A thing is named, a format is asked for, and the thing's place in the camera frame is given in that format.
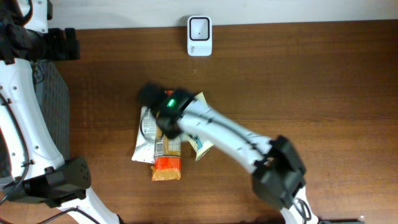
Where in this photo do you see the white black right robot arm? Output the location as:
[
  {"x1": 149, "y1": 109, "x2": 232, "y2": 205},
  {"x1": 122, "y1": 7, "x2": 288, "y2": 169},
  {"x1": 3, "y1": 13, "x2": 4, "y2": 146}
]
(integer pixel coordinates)
[{"x1": 139, "y1": 83, "x2": 320, "y2": 223}]

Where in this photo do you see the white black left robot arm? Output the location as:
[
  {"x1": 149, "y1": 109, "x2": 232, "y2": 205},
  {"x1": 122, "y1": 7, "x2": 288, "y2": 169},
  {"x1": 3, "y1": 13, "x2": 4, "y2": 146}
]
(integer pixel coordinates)
[{"x1": 1, "y1": 0, "x2": 122, "y2": 223}]

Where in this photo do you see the white tube brown cap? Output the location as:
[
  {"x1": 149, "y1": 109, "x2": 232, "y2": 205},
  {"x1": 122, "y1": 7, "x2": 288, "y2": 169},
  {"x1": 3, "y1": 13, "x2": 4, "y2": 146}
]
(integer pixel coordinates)
[{"x1": 132, "y1": 106, "x2": 157, "y2": 164}]

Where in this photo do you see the cream snack bag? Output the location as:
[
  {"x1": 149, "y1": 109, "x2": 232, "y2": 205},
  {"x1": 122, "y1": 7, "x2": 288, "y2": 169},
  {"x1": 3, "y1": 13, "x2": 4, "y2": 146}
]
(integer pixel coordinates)
[{"x1": 183, "y1": 91, "x2": 215, "y2": 162}]

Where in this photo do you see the orange cracker package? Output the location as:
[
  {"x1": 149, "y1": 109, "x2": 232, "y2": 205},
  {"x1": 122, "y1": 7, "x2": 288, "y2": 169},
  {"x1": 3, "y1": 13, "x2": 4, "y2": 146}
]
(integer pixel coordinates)
[{"x1": 151, "y1": 125, "x2": 182, "y2": 181}]

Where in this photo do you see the white barcode scanner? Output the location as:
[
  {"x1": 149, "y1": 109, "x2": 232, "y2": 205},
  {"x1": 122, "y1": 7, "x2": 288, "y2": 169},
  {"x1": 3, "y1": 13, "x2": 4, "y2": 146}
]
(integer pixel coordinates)
[{"x1": 187, "y1": 16, "x2": 213, "y2": 57}]

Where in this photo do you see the grey plastic mesh basket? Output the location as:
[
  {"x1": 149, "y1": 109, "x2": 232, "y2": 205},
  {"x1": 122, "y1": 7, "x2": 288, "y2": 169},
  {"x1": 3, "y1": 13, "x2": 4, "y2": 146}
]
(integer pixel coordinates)
[{"x1": 31, "y1": 62, "x2": 70, "y2": 160}]

